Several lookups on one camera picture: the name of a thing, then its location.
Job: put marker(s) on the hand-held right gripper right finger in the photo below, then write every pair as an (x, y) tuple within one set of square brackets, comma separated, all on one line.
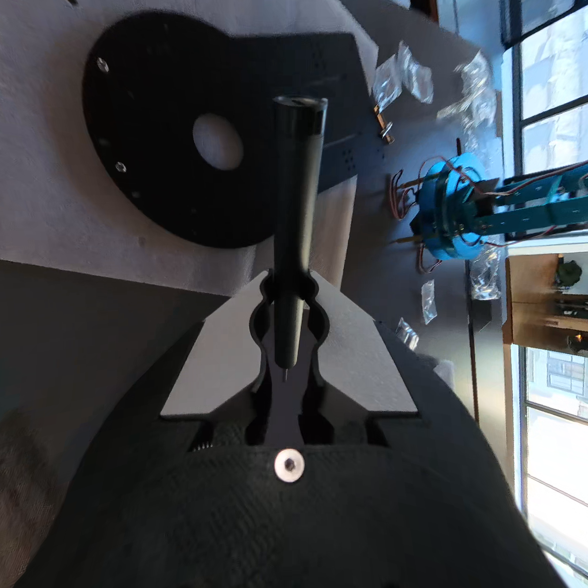
[(358, 363)]

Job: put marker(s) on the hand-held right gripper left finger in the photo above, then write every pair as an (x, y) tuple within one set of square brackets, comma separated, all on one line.
[(216, 363)]

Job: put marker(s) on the black screwdriver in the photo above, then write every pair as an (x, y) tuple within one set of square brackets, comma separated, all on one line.
[(294, 206)]

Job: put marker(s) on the black metal base plate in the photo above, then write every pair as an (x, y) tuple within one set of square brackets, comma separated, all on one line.
[(160, 115)]

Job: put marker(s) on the blue toy robot arm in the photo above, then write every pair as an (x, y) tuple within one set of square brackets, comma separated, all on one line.
[(448, 206)]

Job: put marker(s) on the wooden cabinet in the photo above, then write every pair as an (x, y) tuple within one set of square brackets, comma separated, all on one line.
[(528, 303)]

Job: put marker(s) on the grey foam sheet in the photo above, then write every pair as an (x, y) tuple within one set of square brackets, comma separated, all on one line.
[(41, 183)]

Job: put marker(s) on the large window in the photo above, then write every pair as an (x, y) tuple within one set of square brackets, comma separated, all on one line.
[(556, 69)]

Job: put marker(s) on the small metal bracket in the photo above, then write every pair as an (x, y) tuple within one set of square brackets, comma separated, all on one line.
[(384, 125)]

